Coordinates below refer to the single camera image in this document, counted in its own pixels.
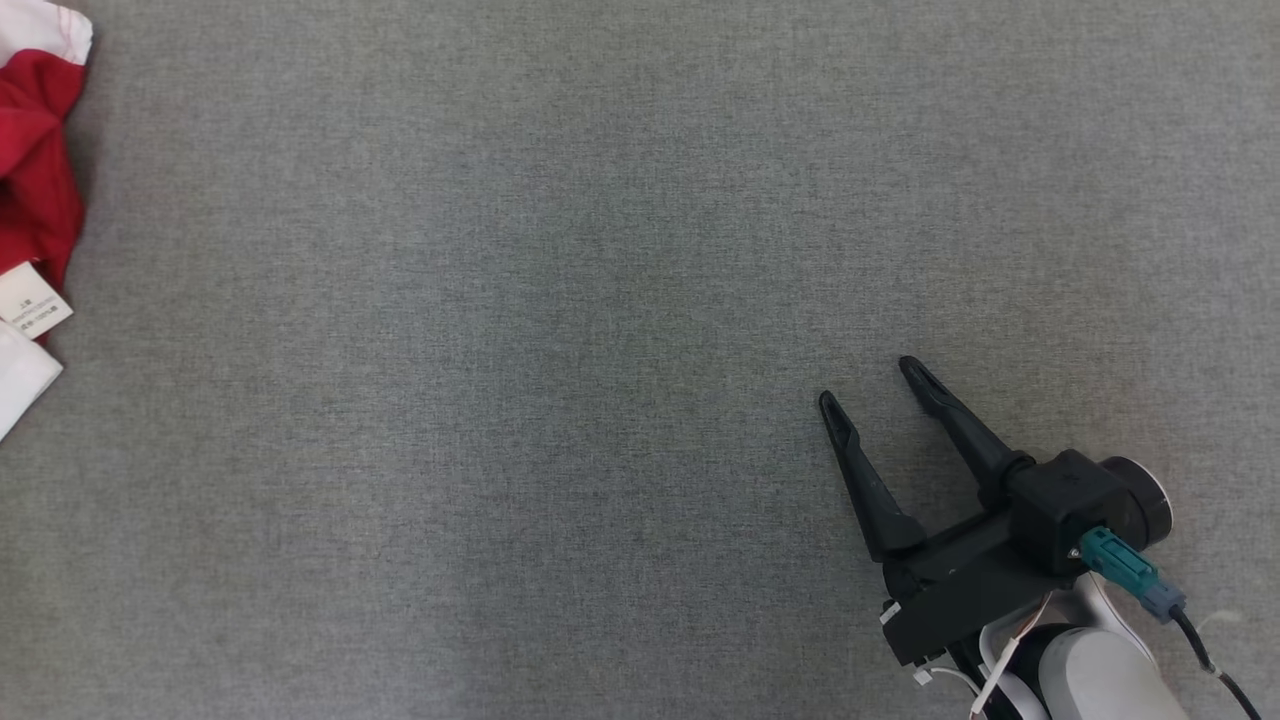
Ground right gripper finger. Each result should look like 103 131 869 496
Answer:
898 356 1037 511
818 390 927 563

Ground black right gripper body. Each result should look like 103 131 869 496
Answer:
882 510 1088 667

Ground red shirt with white sleeves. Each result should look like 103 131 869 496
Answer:
0 0 94 443

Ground grey fabric sofa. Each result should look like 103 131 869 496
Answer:
0 0 1280 720

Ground thin white wires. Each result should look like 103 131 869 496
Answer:
912 590 1053 720

